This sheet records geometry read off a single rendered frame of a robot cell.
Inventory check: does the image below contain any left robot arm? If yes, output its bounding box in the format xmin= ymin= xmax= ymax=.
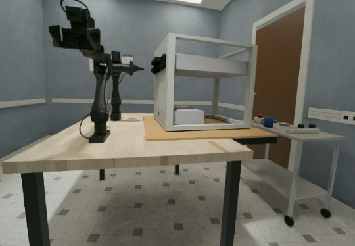
xmin=110 ymin=51 xmax=122 ymax=115

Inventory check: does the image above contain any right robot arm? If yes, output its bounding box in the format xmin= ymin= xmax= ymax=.
xmin=65 ymin=5 xmax=112 ymax=141

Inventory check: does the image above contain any tan cardboard sheet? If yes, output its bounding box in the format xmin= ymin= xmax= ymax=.
xmin=143 ymin=116 xmax=278 ymax=141

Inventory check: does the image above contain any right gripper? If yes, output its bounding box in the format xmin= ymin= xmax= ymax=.
xmin=49 ymin=18 xmax=101 ymax=51

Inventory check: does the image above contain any white server rack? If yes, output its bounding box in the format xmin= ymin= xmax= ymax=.
xmin=154 ymin=32 xmax=258 ymax=132

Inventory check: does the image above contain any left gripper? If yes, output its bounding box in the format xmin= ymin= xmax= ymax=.
xmin=121 ymin=60 xmax=144 ymax=76

